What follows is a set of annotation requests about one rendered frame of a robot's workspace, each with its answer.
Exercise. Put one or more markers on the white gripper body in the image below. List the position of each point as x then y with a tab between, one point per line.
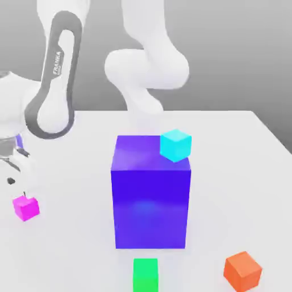
25	175

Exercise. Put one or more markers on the small magenta cube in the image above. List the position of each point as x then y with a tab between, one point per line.
25	209

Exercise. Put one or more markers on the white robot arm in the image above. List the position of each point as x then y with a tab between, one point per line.
146	68

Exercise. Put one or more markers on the small cyan cube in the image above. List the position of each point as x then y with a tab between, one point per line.
175	146

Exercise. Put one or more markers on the small green cube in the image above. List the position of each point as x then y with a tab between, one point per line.
145	276

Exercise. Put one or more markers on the small orange cube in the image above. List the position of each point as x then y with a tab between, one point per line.
242	272

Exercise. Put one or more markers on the large purple box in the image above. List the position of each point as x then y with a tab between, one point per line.
150	205

